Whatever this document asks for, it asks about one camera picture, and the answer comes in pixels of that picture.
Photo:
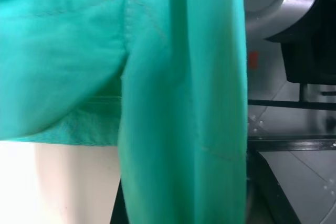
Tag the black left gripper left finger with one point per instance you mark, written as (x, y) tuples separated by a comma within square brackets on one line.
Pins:
[(120, 208)]

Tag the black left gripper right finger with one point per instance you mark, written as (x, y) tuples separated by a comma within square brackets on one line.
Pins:
[(273, 197)]

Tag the green shorts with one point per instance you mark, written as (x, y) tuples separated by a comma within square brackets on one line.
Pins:
[(162, 82)]

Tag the small orange label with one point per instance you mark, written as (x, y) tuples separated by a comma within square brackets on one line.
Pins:
[(254, 59)]

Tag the silver robot body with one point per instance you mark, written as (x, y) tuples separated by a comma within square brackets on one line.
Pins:
[(294, 6)]

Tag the black metal frame bar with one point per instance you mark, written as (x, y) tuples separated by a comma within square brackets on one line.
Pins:
[(294, 144), (288, 104)]

